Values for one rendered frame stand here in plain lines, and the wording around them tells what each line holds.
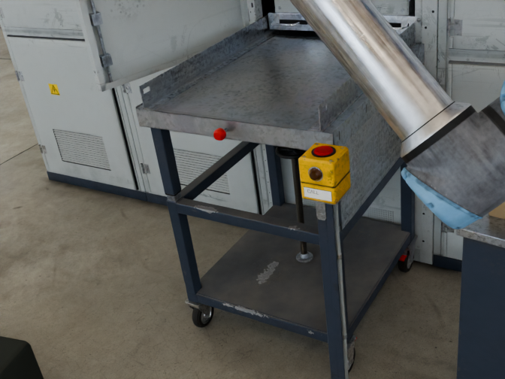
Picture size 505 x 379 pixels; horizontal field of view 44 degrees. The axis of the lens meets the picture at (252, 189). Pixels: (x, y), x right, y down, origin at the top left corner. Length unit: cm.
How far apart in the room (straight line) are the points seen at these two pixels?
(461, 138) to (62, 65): 226
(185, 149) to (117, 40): 81
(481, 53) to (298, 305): 96
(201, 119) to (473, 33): 86
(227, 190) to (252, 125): 114
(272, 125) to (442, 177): 60
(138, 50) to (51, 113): 123
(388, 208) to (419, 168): 128
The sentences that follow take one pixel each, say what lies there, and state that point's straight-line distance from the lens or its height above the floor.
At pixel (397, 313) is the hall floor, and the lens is 225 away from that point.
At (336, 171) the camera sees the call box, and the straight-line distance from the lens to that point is 127.
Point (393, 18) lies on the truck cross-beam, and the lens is 214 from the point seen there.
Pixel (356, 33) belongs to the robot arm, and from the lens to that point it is 113.
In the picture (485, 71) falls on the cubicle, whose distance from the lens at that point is 205.
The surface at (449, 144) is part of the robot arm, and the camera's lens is 109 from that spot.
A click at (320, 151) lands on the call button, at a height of 91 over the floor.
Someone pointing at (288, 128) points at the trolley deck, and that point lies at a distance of 156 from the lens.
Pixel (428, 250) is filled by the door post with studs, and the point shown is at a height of 6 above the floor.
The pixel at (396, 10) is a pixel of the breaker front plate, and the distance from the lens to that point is 214.
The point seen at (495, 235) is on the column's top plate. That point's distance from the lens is 131.
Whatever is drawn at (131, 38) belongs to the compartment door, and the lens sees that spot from 211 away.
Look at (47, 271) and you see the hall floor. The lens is 280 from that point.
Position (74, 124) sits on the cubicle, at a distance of 318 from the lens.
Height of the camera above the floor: 148
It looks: 29 degrees down
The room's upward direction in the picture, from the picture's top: 8 degrees counter-clockwise
